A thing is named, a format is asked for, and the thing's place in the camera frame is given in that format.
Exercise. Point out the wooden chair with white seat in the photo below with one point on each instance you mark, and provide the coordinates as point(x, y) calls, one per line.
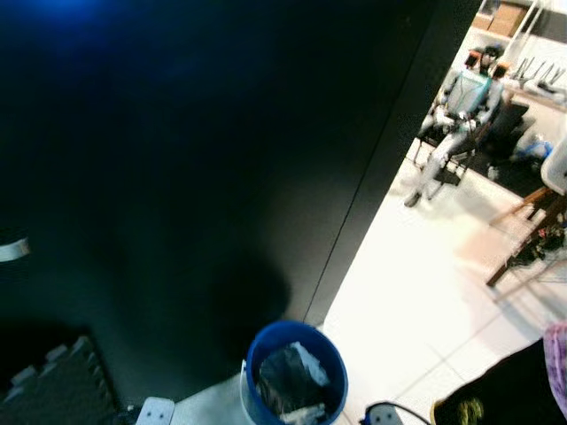
point(554, 212)

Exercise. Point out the black chair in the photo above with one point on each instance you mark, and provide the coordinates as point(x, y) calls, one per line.
point(514, 119)

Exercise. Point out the seated grey humanoid robot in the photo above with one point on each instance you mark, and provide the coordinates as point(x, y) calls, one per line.
point(465, 102)

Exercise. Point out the person in black shorts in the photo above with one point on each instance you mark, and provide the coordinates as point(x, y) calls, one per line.
point(505, 394)

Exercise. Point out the brown cardboard box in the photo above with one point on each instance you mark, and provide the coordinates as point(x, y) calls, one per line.
point(507, 18)

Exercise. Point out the blue plastic bucket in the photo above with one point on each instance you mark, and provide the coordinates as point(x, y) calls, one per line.
point(335, 381)

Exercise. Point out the white crumpled plastic wrapper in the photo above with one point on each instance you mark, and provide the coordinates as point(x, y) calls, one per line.
point(310, 361)

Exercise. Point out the black bin bag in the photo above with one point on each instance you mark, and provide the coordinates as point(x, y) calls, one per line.
point(285, 379)

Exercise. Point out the dark grey foam mat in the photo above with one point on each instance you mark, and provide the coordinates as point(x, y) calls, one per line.
point(53, 394)

